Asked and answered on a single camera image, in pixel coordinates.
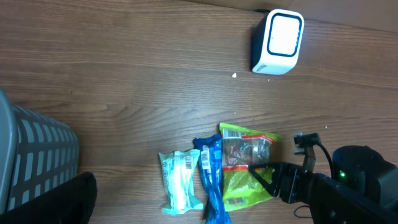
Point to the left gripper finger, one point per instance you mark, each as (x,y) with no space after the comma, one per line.
(69,203)

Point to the green gummy candy bag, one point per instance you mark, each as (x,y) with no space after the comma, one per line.
(242,147)

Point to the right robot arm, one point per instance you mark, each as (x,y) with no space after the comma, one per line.
(362,189)

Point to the grey plastic mesh basket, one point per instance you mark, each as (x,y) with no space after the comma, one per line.
(38,153)

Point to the white barcode scanner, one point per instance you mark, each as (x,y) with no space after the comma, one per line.
(276,42)

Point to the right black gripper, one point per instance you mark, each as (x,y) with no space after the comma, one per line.
(292,182)

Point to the blue snack packet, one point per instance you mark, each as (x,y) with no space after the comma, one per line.
(210,166)

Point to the mint green white packet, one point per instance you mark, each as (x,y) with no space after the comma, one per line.
(178,169)

